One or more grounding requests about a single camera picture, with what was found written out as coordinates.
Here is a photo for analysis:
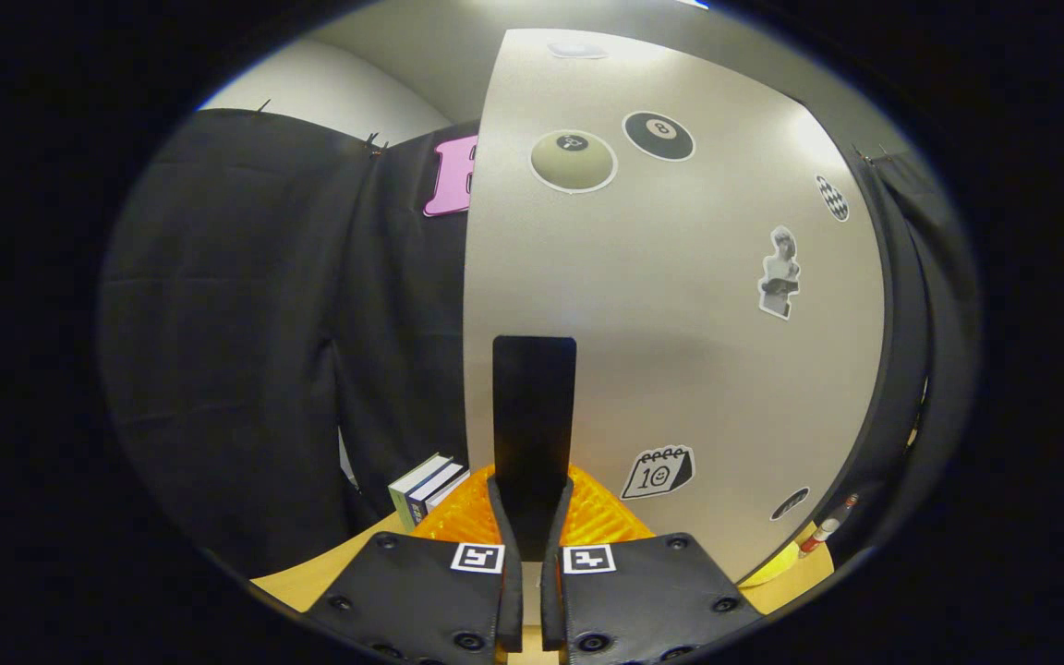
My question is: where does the green spine book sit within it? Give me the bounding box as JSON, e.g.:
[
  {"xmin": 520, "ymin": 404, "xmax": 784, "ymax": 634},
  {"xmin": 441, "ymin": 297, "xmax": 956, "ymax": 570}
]
[{"xmin": 388, "ymin": 453, "xmax": 453, "ymax": 529}]

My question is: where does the yellow object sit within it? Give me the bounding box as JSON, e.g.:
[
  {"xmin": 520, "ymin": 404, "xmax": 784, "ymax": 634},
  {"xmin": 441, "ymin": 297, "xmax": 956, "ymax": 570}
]
[{"xmin": 737, "ymin": 543, "xmax": 817, "ymax": 588}]

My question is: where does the beige shoe cabinet door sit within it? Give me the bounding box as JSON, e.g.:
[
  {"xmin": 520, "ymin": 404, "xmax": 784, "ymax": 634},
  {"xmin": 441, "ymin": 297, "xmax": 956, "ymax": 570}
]
[{"xmin": 463, "ymin": 28, "xmax": 886, "ymax": 585}]

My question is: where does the black backdrop cloth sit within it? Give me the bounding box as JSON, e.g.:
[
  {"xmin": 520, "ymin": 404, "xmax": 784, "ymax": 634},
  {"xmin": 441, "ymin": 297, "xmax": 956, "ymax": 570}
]
[{"xmin": 98, "ymin": 109, "xmax": 981, "ymax": 578}]

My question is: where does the blue spine book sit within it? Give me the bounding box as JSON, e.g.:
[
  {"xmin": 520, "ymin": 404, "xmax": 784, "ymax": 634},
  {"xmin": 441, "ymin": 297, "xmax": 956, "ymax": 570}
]
[{"xmin": 405, "ymin": 460, "xmax": 466, "ymax": 526}]

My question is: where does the red cap bottle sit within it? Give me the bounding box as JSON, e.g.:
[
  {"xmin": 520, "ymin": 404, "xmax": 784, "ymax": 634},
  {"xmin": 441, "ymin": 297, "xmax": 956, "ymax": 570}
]
[{"xmin": 798, "ymin": 494, "xmax": 860, "ymax": 559}]

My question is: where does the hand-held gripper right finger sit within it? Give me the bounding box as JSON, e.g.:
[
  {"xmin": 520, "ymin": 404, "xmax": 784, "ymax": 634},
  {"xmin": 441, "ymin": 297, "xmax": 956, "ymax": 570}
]
[{"xmin": 541, "ymin": 465, "xmax": 764, "ymax": 665}]

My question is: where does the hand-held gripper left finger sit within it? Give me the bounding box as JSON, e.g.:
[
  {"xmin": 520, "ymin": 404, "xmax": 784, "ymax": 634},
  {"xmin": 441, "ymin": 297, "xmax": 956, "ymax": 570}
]
[{"xmin": 304, "ymin": 465, "xmax": 526, "ymax": 665}]

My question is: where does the black door handle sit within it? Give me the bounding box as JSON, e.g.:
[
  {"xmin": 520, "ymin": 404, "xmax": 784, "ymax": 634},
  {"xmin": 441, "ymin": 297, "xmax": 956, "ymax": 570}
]
[{"xmin": 492, "ymin": 335, "xmax": 578, "ymax": 560}]

